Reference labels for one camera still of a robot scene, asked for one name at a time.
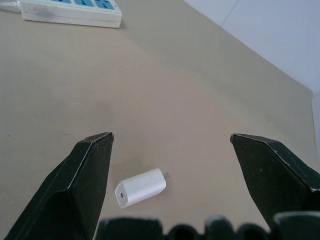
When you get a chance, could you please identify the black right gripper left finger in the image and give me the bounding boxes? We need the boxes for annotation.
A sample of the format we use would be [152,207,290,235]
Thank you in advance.
[4,132,115,240]

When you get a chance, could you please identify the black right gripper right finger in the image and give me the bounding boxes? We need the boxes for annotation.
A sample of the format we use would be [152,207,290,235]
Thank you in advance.
[229,133,320,232]

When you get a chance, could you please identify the white USB charger plug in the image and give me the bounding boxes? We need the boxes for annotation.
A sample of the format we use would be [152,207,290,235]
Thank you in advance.
[114,168,172,210]

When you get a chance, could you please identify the white power strip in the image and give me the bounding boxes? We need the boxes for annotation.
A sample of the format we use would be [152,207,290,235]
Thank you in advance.
[19,0,123,29]

